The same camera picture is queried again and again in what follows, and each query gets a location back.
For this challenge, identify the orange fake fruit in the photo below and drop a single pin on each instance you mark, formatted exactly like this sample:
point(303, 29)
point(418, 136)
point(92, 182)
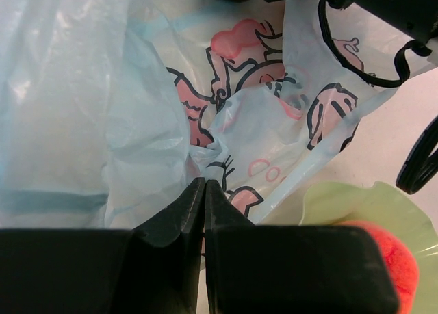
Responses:
point(400, 262)

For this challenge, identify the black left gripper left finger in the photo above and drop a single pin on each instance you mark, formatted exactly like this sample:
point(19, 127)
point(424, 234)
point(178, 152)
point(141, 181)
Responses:
point(153, 268)

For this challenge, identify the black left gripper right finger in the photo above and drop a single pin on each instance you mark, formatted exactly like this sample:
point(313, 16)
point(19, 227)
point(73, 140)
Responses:
point(290, 269)

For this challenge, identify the blue printed plastic bag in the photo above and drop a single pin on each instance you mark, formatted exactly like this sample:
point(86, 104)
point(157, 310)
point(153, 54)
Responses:
point(110, 108)

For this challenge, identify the green scalloped glass bowl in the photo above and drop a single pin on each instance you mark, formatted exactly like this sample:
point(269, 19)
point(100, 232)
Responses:
point(381, 204)

